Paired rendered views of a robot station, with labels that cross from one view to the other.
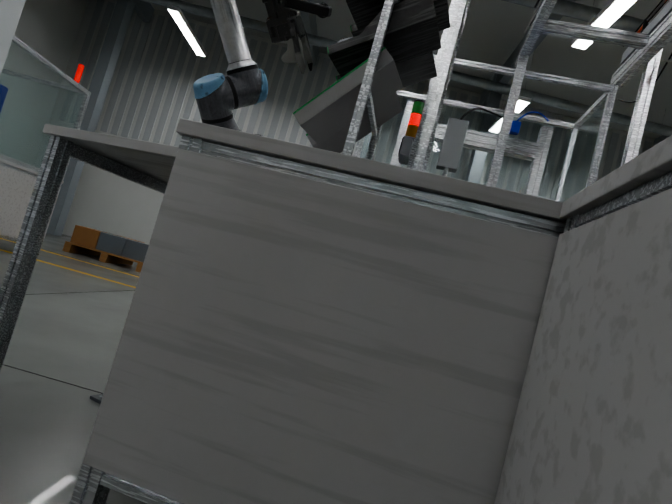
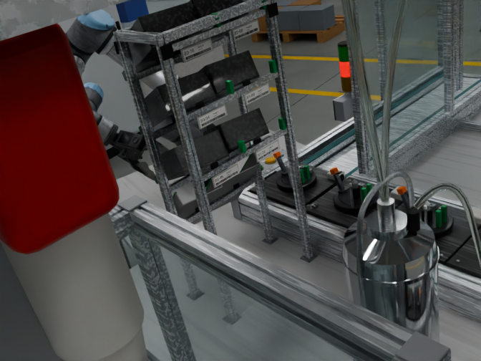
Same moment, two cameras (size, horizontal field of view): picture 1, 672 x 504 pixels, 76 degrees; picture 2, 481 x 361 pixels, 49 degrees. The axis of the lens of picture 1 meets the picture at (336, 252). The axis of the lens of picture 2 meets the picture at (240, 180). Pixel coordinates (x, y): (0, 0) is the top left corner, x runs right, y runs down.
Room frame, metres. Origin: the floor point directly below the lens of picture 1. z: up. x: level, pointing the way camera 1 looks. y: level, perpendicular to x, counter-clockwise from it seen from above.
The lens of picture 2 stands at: (0.21, -0.98, 1.88)
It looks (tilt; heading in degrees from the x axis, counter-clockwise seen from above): 28 degrees down; 43
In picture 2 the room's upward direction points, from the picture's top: 12 degrees counter-clockwise
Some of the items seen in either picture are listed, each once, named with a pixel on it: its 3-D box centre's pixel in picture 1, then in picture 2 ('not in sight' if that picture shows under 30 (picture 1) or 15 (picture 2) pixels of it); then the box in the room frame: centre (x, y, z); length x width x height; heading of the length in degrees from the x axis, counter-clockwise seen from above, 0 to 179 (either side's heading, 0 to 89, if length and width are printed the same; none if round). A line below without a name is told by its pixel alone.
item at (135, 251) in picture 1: (120, 250); (300, 18); (6.62, 3.17, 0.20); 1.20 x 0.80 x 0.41; 88
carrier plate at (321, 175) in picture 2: not in sight; (297, 184); (1.54, -0.02, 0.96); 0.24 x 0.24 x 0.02; 80
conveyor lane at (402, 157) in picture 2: not in sight; (355, 162); (1.83, -0.10, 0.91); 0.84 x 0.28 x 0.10; 170
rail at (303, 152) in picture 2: not in sight; (316, 155); (1.84, 0.08, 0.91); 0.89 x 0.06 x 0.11; 170
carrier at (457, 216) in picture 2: not in sight; (426, 212); (1.45, -0.51, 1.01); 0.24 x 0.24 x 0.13; 80
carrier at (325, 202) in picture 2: not in sight; (355, 190); (1.49, -0.27, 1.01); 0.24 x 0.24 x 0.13; 80
